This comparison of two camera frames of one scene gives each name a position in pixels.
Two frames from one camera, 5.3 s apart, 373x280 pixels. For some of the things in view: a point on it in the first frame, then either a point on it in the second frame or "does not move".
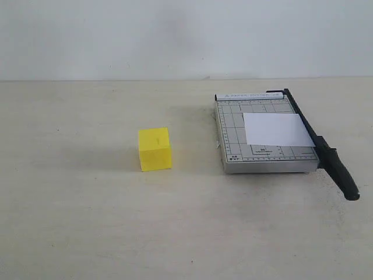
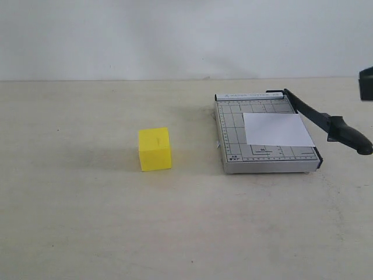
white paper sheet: (276, 129) does not move
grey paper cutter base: (239, 157) does not move
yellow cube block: (155, 152) does not move
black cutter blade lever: (327, 157) to (337, 129)
